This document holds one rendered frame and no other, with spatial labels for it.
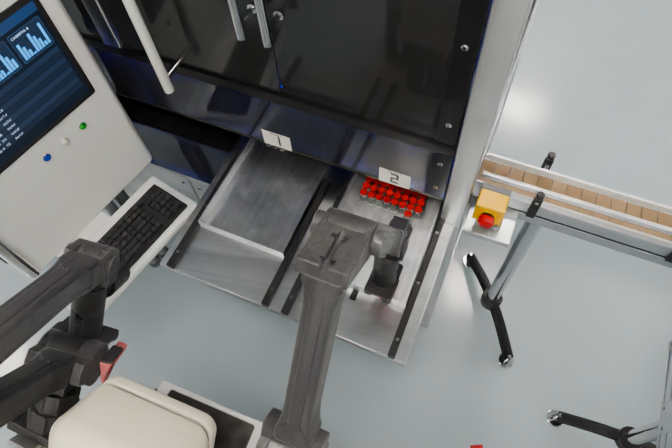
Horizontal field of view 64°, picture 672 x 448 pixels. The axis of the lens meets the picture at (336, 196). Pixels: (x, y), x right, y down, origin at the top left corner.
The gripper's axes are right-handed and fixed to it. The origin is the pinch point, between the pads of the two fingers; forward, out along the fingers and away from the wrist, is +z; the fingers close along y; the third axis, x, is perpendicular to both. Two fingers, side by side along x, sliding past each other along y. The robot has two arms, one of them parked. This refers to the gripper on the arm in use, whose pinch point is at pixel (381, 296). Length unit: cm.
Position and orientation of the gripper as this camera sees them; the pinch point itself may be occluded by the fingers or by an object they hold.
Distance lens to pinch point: 136.8
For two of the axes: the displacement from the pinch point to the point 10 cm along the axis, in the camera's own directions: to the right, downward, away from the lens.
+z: -0.1, 6.3, 7.7
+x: -9.2, -3.1, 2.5
